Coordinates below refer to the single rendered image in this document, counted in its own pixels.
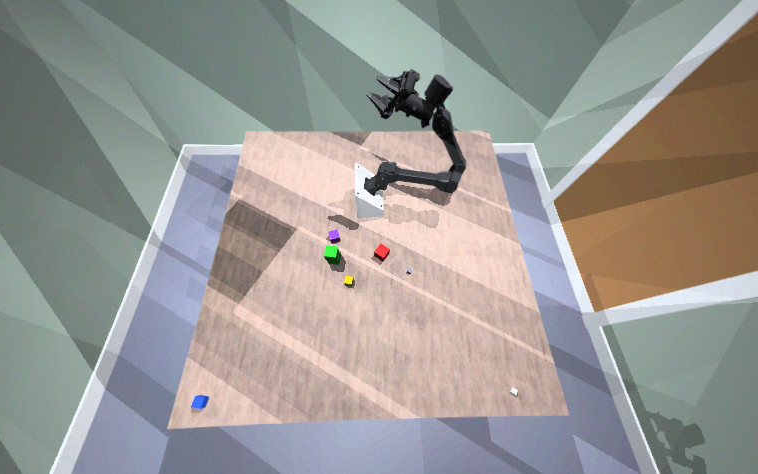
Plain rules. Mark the red block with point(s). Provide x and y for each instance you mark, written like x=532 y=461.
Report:
x=381 y=252

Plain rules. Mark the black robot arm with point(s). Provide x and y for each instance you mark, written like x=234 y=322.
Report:
x=447 y=181

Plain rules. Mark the blue cube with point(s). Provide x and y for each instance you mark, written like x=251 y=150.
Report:
x=200 y=401

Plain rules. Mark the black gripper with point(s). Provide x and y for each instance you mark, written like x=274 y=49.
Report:
x=402 y=87

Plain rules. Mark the small purple block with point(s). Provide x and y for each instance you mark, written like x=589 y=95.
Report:
x=334 y=236

